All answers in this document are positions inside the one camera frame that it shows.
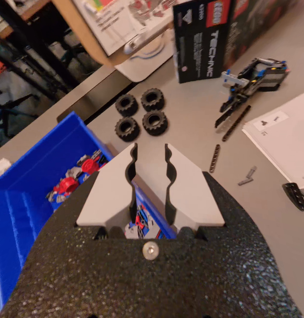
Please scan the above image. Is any long black toy beam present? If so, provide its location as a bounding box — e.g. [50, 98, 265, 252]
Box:
[221, 105, 252, 142]

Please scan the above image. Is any curved wooden stand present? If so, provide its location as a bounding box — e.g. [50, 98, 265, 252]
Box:
[51, 0, 172, 66]

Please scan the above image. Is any dark desk cable flap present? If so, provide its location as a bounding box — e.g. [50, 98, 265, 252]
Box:
[57, 82, 132, 123]

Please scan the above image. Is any white rounded knob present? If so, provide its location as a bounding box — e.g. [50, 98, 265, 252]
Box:
[123, 35, 142, 54]

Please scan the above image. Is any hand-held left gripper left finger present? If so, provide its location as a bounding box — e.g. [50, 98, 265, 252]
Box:
[76, 142, 139, 227]

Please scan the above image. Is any small grey angled toy piece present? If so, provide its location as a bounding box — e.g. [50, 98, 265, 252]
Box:
[238, 166, 257, 186]

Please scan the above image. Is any white printed display board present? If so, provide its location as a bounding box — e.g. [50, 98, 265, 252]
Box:
[72, 0, 182, 56]

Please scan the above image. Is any white instruction booklet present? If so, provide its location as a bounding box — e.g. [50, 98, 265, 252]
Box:
[242, 88, 304, 189]

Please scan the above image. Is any black perforated toy panel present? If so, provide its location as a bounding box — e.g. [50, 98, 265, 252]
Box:
[282, 183, 304, 212]

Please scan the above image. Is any short black toy beam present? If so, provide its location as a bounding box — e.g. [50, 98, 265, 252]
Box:
[209, 144, 220, 173]

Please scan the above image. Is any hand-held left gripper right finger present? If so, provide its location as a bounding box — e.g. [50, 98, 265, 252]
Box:
[164, 143, 226, 228]

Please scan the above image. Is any black toy tire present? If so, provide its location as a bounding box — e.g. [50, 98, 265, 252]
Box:
[114, 116, 140, 142]
[141, 88, 165, 112]
[142, 110, 169, 136]
[115, 94, 139, 117]

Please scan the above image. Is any pile of small toy bricks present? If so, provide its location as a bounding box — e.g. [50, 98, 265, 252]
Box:
[45, 149, 167, 239]

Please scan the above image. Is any black toy set box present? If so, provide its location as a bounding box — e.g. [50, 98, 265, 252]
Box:
[172, 0, 299, 84]

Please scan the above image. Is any black office chair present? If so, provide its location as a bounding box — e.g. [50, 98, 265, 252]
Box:
[0, 93, 41, 139]

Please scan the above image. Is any blue plastic parts bin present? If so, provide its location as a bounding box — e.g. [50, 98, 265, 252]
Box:
[0, 111, 178, 311]

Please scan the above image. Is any partly built toy vehicle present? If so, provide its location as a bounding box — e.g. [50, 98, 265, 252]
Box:
[215, 58, 291, 129]

